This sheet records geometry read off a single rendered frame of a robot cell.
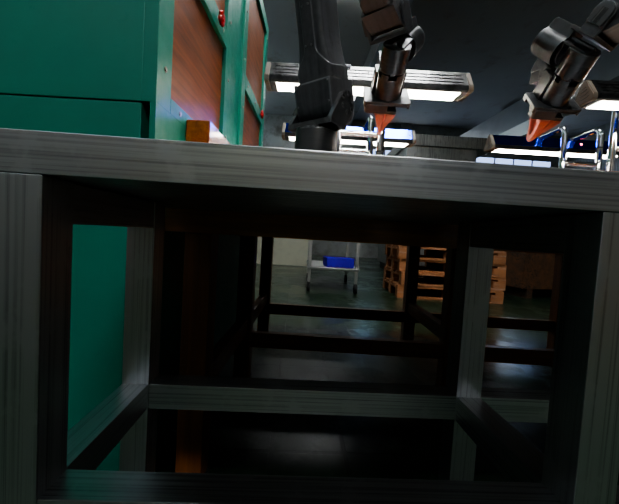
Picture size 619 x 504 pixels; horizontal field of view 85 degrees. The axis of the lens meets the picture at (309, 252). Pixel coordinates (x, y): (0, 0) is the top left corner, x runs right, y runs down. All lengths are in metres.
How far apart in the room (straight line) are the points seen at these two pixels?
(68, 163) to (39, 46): 0.60
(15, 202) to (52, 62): 0.56
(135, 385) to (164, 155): 0.43
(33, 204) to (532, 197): 0.47
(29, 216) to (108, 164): 0.09
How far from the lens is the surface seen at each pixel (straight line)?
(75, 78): 0.90
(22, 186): 0.41
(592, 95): 1.38
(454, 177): 0.36
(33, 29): 0.99
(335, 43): 0.58
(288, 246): 6.40
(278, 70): 1.15
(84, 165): 0.38
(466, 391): 0.70
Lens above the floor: 0.59
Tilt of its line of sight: 3 degrees down
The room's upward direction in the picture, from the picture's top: 3 degrees clockwise
